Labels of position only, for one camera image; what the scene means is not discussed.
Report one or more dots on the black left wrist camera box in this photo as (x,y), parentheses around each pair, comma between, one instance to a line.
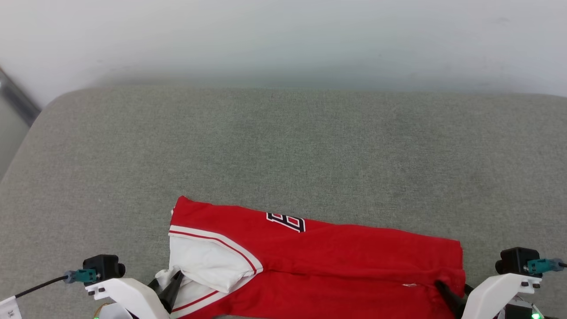
(104,266)

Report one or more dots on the red and white jersey shirt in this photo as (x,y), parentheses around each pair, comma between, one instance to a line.
(332,266)

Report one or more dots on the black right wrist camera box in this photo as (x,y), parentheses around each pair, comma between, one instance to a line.
(516,261)

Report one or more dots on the grey metal bar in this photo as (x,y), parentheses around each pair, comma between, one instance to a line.
(17,95)

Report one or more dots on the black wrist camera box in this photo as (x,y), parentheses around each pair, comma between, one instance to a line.
(516,261)
(104,266)

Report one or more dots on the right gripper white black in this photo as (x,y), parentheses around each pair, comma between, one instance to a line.
(496,294)

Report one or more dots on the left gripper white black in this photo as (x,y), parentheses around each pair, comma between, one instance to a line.
(128,297)

